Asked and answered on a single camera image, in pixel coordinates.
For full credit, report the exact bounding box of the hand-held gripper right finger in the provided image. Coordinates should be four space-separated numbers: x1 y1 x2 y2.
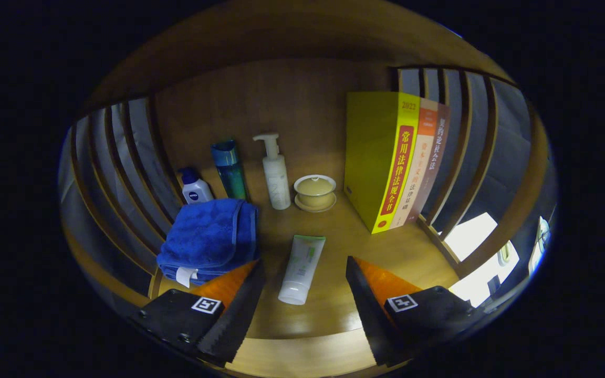
346 256 487 367

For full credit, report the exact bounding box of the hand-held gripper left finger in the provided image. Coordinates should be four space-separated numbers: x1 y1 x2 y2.
127 260 266 367

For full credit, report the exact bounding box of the white tube with green print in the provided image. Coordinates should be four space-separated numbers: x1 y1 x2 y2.
278 235 327 306

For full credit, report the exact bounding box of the wooden countertop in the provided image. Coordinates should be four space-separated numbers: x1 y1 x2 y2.
148 152 461 337

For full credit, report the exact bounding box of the wooden cabinet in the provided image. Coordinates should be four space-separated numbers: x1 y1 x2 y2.
58 3 558 378

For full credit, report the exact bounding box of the blue folded towel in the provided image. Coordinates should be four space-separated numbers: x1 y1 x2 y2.
157 198 259 288

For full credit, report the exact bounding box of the small white blue-capped bottle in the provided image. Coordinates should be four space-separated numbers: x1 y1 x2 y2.
178 167 214 205

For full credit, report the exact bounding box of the yellow lidded teacup with saucer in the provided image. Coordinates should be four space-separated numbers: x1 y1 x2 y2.
294 174 337 213

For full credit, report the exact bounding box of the white pump bottle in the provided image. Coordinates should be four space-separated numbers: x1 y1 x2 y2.
253 133 291 211

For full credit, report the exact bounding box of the teal bottle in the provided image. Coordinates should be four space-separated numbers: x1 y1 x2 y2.
210 139 249 201

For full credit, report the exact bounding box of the thick yellow book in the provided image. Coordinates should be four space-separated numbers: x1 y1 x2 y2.
343 92 420 234

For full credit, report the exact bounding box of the orange and white book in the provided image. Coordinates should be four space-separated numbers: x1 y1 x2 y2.
389 98 439 229

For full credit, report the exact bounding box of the brown book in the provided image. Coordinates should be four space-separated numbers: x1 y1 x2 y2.
406 103 450 224

